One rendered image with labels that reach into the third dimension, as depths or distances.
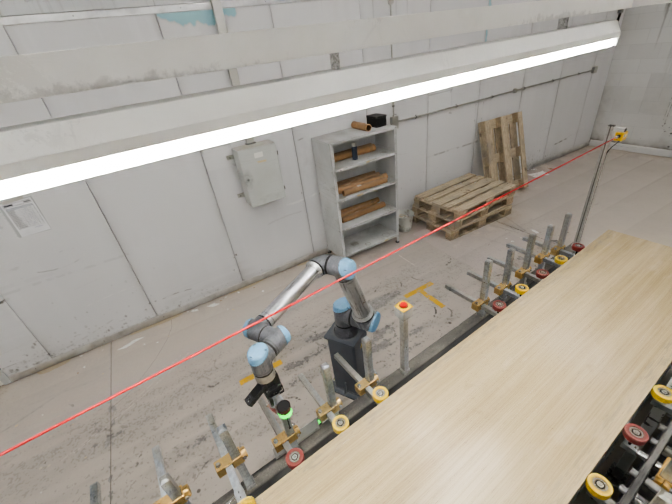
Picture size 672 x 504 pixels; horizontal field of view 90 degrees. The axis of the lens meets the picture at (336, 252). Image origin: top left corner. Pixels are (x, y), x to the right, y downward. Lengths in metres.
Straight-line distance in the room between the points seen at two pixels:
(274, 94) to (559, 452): 1.70
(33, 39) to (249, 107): 3.06
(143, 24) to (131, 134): 3.04
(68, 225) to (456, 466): 3.50
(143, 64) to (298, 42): 0.26
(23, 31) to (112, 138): 3.05
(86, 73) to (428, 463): 1.64
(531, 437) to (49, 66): 1.89
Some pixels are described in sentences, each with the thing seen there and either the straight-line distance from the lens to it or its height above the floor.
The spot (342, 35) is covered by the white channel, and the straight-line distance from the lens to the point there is 0.77.
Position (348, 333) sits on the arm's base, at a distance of 2.51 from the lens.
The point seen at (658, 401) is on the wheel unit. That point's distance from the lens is 2.28.
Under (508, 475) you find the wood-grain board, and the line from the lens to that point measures 1.74.
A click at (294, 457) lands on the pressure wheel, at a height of 0.91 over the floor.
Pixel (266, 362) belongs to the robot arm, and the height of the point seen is 1.33.
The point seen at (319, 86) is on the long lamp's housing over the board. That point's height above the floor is 2.36.
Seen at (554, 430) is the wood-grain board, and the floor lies 0.90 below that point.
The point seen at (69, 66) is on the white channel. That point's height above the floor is 2.44.
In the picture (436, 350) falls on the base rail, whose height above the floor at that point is 0.70.
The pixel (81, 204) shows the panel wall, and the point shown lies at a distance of 3.78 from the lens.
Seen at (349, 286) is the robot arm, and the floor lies 1.23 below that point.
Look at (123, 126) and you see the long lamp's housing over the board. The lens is 0.61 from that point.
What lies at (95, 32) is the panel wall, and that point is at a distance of 3.61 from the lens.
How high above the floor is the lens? 2.43
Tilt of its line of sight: 32 degrees down
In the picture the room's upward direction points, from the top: 8 degrees counter-clockwise
